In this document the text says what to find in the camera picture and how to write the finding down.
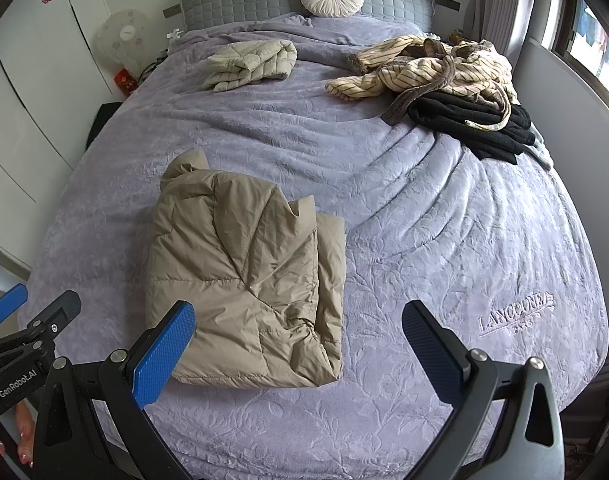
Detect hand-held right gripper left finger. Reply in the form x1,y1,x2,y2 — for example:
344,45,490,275
32,300,198,480

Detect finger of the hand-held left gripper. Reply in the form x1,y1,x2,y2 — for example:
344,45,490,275
27,290,82,342
0,282,29,330

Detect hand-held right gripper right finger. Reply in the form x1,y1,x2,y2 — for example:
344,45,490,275
401,300,565,480

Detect beige puffer jacket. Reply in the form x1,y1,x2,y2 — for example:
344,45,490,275
144,149,347,390

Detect person's left hand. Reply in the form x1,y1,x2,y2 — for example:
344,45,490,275
0,404,36,467

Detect purple bed blanket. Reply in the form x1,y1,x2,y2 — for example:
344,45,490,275
17,15,609,480

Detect black bedside object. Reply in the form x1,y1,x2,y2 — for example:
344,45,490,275
84,101,120,148

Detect white wardrobe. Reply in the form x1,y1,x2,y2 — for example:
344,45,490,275
0,0,115,271

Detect black garment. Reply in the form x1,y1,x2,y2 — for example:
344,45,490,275
407,91,552,166

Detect red box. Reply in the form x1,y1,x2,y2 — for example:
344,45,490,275
113,66,138,95

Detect beige striped robe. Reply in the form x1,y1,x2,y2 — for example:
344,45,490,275
325,34,517,133

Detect white round fan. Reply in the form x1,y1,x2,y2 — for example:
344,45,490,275
94,6,152,68

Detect folded cream quilted jacket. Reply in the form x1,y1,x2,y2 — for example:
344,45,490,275
205,39,298,93

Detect grey curtain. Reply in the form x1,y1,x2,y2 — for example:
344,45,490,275
464,0,542,61

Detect window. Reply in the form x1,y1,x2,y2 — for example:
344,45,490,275
539,0,609,106

